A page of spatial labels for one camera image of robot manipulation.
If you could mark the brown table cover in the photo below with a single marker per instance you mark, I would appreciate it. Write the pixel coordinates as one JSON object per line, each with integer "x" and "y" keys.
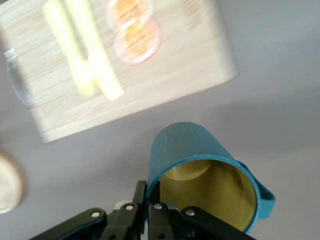
{"x": 275, "y": 75}

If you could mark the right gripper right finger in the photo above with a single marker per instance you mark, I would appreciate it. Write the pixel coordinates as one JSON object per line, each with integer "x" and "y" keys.
{"x": 162, "y": 225}

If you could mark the yellow plastic knife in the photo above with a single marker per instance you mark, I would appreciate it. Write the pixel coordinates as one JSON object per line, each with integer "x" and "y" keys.
{"x": 102, "y": 67}

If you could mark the yellow plastic fork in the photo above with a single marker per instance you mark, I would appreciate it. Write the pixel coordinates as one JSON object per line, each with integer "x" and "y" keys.
{"x": 67, "y": 42}

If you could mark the orange slice toy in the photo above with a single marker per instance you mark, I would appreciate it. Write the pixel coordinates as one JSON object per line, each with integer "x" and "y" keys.
{"x": 130, "y": 10}
{"x": 137, "y": 41}

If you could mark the teal cup yellow inside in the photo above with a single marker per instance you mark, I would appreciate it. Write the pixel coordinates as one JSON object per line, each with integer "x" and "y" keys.
{"x": 190, "y": 145}

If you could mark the wooden cup rack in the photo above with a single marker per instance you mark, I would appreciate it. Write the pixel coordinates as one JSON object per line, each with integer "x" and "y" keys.
{"x": 8, "y": 182}

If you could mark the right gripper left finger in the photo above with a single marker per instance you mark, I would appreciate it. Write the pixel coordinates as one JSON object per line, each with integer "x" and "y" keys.
{"x": 120, "y": 225}

